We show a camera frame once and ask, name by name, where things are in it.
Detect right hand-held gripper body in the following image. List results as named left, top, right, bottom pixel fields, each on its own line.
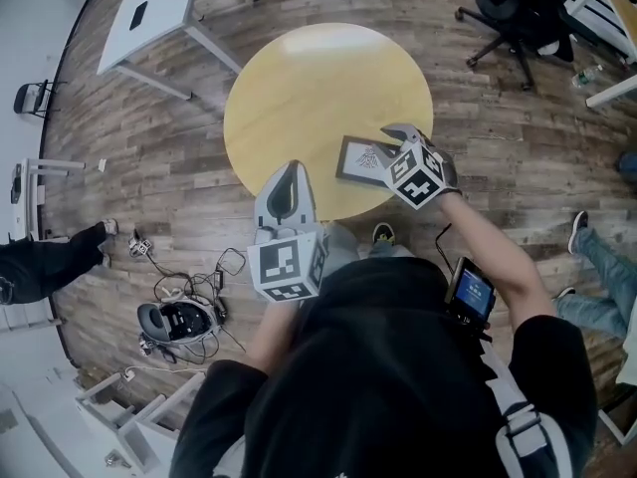
left=381, top=130, right=446, bottom=212

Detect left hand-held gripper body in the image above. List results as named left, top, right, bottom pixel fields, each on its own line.
left=246, top=218, right=328, bottom=304

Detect brown wooden picture frame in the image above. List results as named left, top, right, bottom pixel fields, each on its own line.
left=335, top=135, right=407, bottom=191

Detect person's right forearm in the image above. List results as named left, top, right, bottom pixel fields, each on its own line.
left=435, top=191, right=556, bottom=341

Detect person's left forearm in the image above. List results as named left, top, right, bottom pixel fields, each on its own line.
left=246, top=299, right=303, bottom=375

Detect person's right hand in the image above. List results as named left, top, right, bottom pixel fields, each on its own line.
left=422, top=134, right=463, bottom=197

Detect person's left leg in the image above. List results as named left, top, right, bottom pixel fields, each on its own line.
left=322, top=221, right=359, bottom=278

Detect person's leg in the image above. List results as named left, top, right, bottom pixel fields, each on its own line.
left=367, top=241, right=414, bottom=261
left=322, top=221, right=359, bottom=278

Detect black yellow shoe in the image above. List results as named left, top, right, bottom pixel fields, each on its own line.
left=371, top=221, right=397, bottom=246

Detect person's right leg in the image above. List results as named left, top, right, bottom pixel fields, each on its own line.
left=367, top=241, right=414, bottom=261

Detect yellow round table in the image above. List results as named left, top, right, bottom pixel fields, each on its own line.
left=223, top=21, right=435, bottom=223

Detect black handheld screen device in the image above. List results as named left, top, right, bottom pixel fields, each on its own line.
left=444, top=256, right=498, bottom=333

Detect person's black shirt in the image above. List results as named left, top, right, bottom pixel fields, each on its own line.
left=168, top=256, right=598, bottom=478

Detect black office chair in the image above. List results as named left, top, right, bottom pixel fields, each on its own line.
left=455, top=0, right=576, bottom=92

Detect clear water bottle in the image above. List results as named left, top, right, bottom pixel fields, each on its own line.
left=570, top=64, right=604, bottom=89

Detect white rectangular desk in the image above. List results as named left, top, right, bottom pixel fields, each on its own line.
left=96, top=0, right=263, bottom=102

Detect black phone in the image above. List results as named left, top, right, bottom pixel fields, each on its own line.
left=128, top=1, right=150, bottom=32

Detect black folding chair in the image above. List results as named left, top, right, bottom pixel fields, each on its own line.
left=13, top=80, right=69, bottom=119

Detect black tangled cables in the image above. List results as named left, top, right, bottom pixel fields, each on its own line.
left=148, top=246, right=248, bottom=365

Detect white table with legs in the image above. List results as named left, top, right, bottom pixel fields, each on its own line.
left=9, top=156, right=87, bottom=241

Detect grey backpack strap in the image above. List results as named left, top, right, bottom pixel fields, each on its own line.
left=477, top=339, right=581, bottom=478

